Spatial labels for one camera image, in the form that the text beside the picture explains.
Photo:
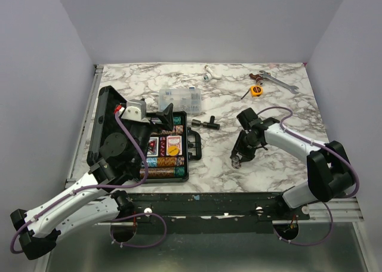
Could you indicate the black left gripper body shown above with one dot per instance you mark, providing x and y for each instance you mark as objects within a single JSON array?
[{"x": 141, "y": 136}]

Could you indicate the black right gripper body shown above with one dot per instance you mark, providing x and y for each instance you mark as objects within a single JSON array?
[{"x": 250, "y": 148}]

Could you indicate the white poker chip pair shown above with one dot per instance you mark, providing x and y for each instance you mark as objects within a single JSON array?
[{"x": 236, "y": 162}]

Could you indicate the blue playing card deck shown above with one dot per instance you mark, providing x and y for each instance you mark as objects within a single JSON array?
[{"x": 155, "y": 151}]

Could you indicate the red playing card deck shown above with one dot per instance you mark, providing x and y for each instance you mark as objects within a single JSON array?
[{"x": 174, "y": 140}]

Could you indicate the black poker set case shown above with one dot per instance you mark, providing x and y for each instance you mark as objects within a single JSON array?
[{"x": 114, "y": 157}]

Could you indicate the yellow dealer button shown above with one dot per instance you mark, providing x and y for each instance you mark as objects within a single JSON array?
[{"x": 173, "y": 151}]

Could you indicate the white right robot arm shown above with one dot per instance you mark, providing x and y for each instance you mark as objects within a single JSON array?
[{"x": 329, "y": 172}]

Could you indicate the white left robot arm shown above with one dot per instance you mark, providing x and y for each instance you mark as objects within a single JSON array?
[{"x": 86, "y": 202}]

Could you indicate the green poker chip row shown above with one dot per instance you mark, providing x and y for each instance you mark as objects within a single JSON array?
[{"x": 177, "y": 120}]

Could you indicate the orange poker chip row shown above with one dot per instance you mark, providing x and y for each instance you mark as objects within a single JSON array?
[{"x": 177, "y": 130}]

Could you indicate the red dice column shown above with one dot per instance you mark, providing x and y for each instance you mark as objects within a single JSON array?
[{"x": 162, "y": 146}]

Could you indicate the clear plastic organizer box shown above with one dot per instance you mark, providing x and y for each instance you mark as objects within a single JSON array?
[{"x": 183, "y": 99}]

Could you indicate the black T-shaped pipe fitting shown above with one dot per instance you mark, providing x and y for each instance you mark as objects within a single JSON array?
[{"x": 210, "y": 124}]

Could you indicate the lower poker chip rows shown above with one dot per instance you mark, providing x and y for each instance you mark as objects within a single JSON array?
[{"x": 166, "y": 167}]

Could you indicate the yellow tape measure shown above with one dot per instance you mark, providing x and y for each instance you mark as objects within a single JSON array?
[{"x": 256, "y": 91}]

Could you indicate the silver open-end wrench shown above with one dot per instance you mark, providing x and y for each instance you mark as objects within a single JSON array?
[{"x": 291, "y": 88}]

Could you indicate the brown handled tool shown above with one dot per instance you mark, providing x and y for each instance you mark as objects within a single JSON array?
[{"x": 257, "y": 78}]

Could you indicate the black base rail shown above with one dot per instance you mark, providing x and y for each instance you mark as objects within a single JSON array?
[{"x": 202, "y": 213}]

